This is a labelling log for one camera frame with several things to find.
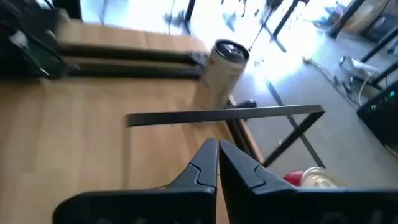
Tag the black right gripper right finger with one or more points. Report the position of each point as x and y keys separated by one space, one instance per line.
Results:
x=264 y=202

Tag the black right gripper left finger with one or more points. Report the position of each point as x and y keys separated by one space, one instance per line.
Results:
x=186 y=202

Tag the red cola can black script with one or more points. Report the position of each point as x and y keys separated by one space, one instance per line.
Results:
x=314 y=179

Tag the white slim can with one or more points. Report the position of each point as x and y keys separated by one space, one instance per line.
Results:
x=224 y=74

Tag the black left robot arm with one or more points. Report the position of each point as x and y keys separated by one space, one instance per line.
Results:
x=28 y=53

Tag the black computer case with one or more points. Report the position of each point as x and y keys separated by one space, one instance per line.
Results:
x=379 y=115

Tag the silver floor device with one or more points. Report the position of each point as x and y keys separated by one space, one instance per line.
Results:
x=357 y=67

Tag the black floor stand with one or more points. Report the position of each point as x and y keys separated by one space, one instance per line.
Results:
x=284 y=20

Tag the wooden shelf black metal frame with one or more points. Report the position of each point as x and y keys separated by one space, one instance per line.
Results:
x=186 y=115

